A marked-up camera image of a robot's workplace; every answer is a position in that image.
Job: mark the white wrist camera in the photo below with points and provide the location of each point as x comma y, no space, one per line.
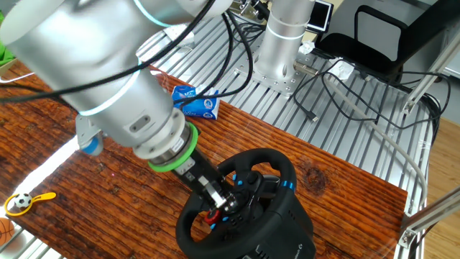
90,144

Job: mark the white power adapter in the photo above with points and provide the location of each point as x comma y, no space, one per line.
178,34

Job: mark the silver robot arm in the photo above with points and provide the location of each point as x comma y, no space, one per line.
90,54

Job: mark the black office chair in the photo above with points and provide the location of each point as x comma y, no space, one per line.
359,50

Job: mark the tiny soccer ball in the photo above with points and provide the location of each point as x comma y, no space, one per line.
23,201

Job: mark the mini orange basketball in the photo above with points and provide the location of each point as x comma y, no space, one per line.
5,232

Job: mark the cardboard box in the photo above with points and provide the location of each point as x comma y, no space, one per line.
9,68

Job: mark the crumpled white paper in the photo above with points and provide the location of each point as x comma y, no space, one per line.
341,69
306,47

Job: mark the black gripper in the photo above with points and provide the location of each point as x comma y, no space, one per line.
197,169

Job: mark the aluminium frame post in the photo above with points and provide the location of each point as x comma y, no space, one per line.
431,68
431,212

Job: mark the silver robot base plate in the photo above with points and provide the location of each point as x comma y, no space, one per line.
284,84

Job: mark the black racing steering wheel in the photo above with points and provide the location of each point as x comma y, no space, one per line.
266,154
287,230

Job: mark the wood grain table mat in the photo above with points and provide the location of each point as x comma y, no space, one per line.
125,208

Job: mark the blue tissue pack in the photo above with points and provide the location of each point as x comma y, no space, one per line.
201,106

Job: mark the white framed phone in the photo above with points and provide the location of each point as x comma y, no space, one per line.
320,16

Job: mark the silver metal bracket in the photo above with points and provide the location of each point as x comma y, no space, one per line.
248,9

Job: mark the green cloth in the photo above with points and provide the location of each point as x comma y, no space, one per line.
5,54

